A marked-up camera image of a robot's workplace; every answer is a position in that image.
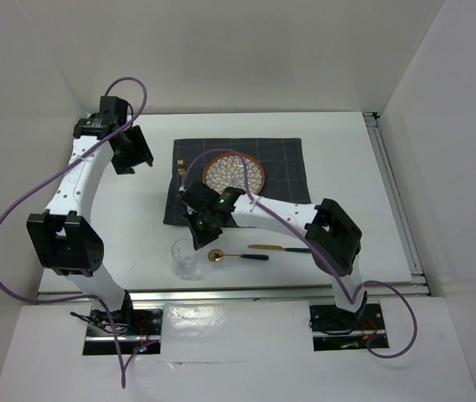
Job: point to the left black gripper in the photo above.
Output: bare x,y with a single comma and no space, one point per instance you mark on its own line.
142,152

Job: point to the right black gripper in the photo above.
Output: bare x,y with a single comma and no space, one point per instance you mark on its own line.
200,238

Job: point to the floral patterned plate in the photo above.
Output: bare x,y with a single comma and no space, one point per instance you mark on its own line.
227,170

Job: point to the gold fork green handle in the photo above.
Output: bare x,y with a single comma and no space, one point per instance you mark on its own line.
181,168

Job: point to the clear drinking glass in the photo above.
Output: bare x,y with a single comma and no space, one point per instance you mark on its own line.
186,264

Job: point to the dark grey checked cloth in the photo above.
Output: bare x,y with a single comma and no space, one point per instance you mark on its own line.
280,158

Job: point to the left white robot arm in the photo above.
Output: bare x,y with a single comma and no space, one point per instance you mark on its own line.
62,235

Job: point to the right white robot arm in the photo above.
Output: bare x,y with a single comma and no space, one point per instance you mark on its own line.
331,236

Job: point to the gold spoon green handle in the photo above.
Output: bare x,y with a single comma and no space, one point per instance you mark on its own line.
216,255

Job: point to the gold knife green handle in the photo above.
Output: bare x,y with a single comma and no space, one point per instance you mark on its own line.
280,248

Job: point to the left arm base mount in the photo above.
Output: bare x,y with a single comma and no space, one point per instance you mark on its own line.
142,334

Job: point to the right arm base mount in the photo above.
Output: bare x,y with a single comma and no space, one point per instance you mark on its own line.
332,332

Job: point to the aluminium rail frame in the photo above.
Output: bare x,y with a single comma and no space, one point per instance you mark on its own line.
345,159

